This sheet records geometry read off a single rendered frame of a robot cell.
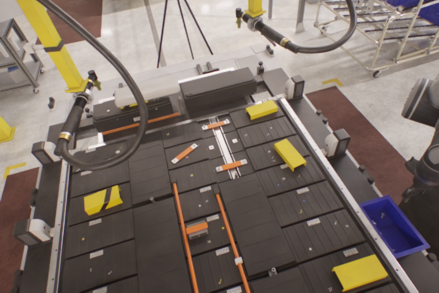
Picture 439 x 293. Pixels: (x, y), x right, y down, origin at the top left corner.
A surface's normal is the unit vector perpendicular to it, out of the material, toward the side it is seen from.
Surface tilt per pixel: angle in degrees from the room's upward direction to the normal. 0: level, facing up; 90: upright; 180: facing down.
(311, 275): 0
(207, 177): 0
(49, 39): 90
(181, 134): 0
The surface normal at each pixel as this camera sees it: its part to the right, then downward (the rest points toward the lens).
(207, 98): 0.26, 0.69
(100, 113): -0.10, -0.68
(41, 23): 0.02, 0.73
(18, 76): 0.54, 0.58
